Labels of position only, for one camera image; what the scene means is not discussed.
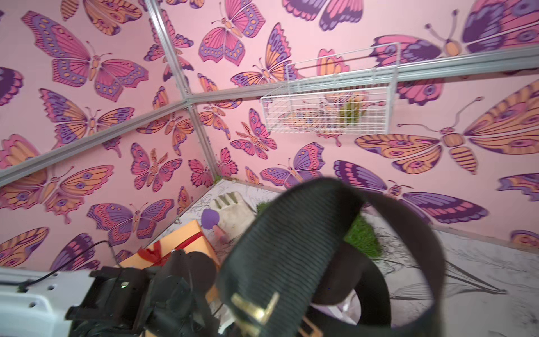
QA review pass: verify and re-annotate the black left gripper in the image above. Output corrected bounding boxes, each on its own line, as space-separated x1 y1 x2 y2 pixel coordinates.
65 250 219 336

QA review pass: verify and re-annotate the large tan gift box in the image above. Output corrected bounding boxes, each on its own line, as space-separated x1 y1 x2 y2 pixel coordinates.
118 219 222 304

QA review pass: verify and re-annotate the black lettered ribbon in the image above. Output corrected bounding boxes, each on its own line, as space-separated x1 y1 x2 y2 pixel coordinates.
217 178 446 336

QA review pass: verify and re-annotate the lilac gift box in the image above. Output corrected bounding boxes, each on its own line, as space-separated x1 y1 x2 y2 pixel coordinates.
311 292 362 325

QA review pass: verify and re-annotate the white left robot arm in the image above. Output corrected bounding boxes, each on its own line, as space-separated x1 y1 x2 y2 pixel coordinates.
1 250 219 336

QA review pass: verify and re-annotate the red ribbon bow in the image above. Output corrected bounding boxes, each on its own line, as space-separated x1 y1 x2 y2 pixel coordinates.
137 232 204 267

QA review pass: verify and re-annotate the purple pink hand trowel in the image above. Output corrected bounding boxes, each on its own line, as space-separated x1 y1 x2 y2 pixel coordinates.
201 209 230 244

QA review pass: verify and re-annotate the beige gardening glove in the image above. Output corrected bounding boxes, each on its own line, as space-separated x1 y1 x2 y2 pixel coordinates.
210 192 255 240

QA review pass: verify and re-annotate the green artificial grass mat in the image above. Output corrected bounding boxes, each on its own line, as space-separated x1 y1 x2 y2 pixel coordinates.
256 202 383 259

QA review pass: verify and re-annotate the green item in basket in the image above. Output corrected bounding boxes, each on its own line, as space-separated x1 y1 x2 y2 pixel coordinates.
337 95 367 127

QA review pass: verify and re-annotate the white wire basket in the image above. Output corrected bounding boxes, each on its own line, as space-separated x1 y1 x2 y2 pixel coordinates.
260 42 401 136

